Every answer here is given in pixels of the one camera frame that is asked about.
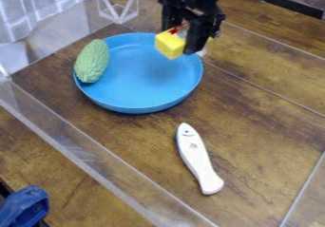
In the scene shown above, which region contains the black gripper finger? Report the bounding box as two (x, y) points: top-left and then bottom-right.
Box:
(162, 0), (185, 30)
(183, 15), (213, 54)

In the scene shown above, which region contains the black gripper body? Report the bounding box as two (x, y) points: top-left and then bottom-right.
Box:
(158, 0), (227, 39)

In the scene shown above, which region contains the yellow toy brick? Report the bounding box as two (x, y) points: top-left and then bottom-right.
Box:
(155, 23), (189, 60)

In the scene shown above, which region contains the blue round tray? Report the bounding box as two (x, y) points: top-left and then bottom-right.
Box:
(74, 32), (203, 114)

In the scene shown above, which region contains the green bumpy toy gourd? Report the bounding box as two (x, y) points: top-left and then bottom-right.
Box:
(74, 39), (110, 83)

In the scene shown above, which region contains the black bar in background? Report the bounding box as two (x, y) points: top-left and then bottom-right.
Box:
(261, 0), (325, 20)

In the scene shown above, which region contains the white checked curtain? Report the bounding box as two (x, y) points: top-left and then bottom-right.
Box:
(0, 0), (84, 45)

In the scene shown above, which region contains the blue clamp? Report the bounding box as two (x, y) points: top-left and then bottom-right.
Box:
(0, 185), (50, 227)

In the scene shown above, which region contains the clear acrylic enclosure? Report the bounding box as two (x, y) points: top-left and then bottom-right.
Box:
(0, 0), (325, 227)

